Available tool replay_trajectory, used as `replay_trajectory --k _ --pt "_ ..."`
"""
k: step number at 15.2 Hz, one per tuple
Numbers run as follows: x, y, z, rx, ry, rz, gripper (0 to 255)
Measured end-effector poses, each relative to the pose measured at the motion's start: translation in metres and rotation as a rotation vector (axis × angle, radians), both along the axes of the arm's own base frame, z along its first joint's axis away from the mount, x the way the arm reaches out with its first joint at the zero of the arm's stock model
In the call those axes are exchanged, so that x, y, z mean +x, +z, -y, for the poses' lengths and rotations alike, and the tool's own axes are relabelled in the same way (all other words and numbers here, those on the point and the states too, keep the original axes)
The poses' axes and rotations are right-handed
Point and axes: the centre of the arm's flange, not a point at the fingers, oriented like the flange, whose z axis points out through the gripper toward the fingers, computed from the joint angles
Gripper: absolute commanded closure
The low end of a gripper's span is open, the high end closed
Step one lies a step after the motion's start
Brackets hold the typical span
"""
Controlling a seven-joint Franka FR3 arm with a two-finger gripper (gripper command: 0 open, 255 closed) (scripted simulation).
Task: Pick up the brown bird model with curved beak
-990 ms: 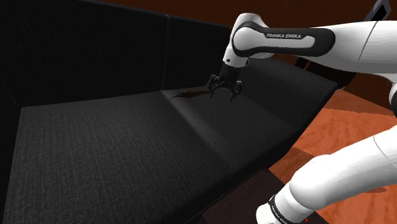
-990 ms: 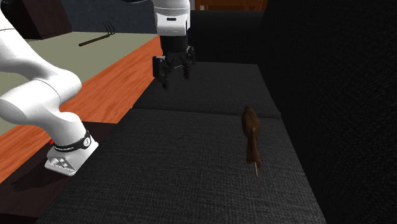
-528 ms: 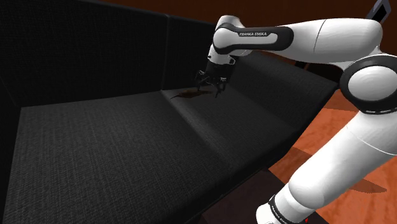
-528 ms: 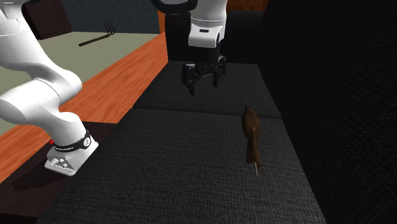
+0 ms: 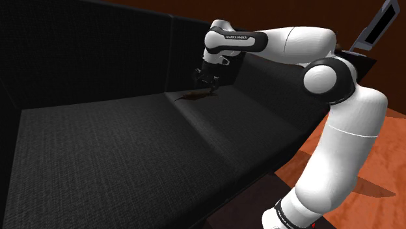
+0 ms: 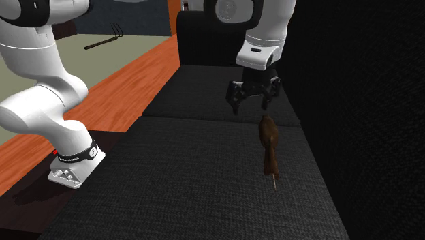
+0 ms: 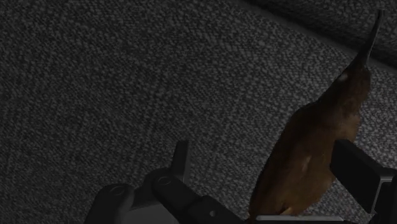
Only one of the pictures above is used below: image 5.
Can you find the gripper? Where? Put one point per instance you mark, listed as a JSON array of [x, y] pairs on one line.
[[206, 73]]

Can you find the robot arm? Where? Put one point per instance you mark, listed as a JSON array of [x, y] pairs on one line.
[[342, 133]]

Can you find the dark brown flat utensil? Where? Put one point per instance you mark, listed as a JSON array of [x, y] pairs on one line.
[[194, 94]]

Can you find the black fabric sofa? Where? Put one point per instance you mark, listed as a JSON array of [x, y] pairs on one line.
[[127, 139]]

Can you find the dark side table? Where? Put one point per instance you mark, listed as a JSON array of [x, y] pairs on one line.
[[364, 61]]

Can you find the grey framed black monitor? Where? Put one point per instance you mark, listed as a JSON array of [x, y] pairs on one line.
[[379, 25]]

